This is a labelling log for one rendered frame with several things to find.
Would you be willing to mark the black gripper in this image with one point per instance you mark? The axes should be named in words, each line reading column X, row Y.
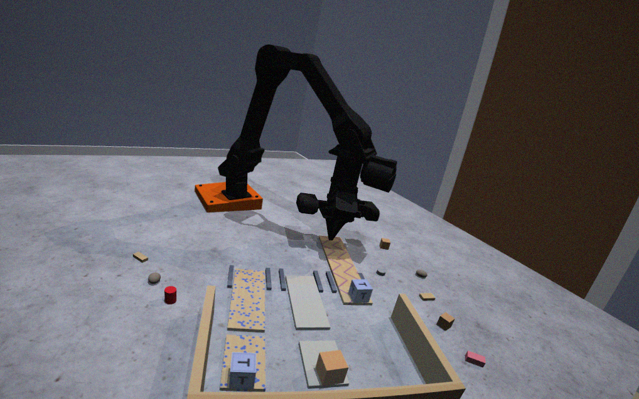
column 309, row 204

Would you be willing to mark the tan strip with blue speckles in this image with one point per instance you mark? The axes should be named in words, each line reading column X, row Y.
column 246, row 275

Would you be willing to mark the red cylinder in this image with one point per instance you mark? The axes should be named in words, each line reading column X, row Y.
column 170, row 295

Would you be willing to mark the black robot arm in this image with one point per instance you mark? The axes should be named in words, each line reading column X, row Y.
column 352, row 132

